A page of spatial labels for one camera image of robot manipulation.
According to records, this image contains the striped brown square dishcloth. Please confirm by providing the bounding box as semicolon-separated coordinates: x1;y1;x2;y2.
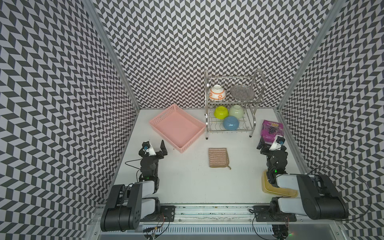
208;148;231;170

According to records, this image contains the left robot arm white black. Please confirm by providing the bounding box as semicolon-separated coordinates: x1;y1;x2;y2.
100;141;168;232

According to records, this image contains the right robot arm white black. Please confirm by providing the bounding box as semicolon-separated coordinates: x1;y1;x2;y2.
255;135;349;222

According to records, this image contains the purple snack packet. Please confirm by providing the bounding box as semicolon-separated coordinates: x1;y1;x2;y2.
261;120;284;144

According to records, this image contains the pink plastic basket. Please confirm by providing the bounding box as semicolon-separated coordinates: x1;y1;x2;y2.
149;104;206;153

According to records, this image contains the blue bowl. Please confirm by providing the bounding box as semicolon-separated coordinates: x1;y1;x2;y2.
223;116;240;131

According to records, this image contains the pale green bowl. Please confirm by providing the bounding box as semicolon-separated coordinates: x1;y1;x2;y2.
229;105;245;119

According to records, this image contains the lime green bowl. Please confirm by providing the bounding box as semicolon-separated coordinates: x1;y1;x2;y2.
214;106;229;120

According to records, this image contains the metal two-tier dish rack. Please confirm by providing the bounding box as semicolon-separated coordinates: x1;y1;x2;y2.
204;69;267;140

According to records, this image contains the grey speckled plate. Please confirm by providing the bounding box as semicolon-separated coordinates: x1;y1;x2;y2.
230;85;255;101

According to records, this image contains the white orange patterned bowl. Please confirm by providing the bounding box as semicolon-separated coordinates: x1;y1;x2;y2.
209;85;227;101

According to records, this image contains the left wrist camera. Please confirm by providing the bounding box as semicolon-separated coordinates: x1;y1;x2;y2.
139;141;156;158

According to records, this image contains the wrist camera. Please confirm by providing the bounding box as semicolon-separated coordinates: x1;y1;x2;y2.
139;141;156;158
269;135;286;151

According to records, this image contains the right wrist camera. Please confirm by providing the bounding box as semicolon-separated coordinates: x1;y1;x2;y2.
269;135;286;151

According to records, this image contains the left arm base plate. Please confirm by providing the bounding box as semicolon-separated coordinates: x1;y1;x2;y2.
140;205;176;223

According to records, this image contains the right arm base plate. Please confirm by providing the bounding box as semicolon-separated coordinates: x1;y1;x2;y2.
253;205;297;223

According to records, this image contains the aluminium front rail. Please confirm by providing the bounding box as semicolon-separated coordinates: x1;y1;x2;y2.
89;203;343;226

